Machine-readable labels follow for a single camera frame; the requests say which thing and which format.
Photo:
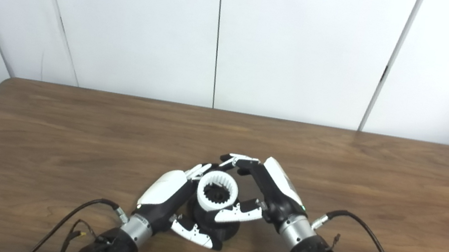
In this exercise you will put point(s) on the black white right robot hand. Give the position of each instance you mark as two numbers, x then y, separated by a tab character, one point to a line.
275	190

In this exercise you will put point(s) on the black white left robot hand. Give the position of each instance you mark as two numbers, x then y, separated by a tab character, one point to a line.
165	189

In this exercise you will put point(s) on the round black plastic part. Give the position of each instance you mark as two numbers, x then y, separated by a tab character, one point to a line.
211	227

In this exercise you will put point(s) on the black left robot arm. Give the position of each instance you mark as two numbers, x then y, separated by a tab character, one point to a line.
115	250

